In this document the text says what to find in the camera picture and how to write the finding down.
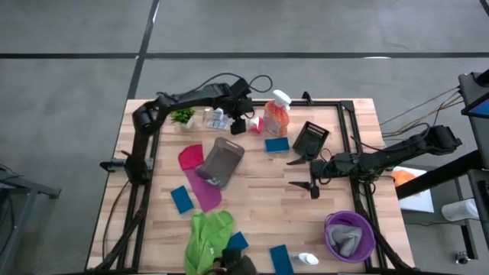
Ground black stand beam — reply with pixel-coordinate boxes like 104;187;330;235
395;150;489;200

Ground clear spray bottle red trigger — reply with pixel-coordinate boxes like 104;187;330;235
201;107;265;134

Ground magenta felt cloth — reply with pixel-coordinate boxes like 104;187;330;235
184;167;223;214

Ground purple plastic bucket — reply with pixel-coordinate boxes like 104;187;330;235
323;210;377;264

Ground translucent grey plastic basket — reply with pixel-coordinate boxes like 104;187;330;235
195;137;246;189

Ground small black plastic basket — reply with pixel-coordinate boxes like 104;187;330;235
292;121;330;160

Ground black equipment cart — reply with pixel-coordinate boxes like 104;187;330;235
458;70;489;169

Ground green plant in white pot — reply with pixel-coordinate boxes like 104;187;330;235
170;108;196;130

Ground grey cable bundle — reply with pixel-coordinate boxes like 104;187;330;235
380;86;463;142

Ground blue screen tablet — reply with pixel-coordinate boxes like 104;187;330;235
461;92;489;118

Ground orange spray bottle white trigger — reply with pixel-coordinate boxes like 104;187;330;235
262;89;293;138

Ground green microfiber cloth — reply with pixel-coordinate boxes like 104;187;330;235
184;209;235;275

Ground white sheet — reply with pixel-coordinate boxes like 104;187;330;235
392;166;436;214

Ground orange object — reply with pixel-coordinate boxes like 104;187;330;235
392;170;420;188

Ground grey cloth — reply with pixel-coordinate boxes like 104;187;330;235
328;224;363;257

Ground grey metal table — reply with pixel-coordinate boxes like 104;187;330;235
0;163;62;275

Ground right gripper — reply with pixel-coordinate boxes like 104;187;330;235
287;151;351;201

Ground small clear bottle white cap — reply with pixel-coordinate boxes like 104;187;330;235
292;252;320;267

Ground blue sponge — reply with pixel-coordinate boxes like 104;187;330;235
225;231;250;253
170;185;196;215
264;137;291;154
269;244;295;275

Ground white roll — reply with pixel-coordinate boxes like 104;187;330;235
442;198;481;223

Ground black aluminium table frame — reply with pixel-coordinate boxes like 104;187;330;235
86;91;416;274

